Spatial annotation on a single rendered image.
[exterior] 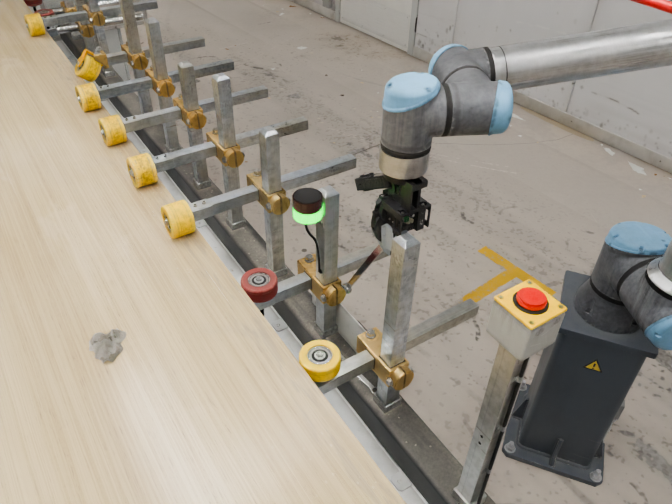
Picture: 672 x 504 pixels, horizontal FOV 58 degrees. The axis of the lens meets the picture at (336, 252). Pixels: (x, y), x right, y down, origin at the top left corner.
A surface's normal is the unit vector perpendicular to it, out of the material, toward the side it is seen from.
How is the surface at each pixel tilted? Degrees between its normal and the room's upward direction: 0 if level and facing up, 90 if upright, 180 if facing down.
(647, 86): 90
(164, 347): 0
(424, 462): 0
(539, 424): 90
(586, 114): 90
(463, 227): 0
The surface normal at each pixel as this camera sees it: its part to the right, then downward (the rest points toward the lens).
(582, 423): -0.37, 0.59
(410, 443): 0.02, -0.77
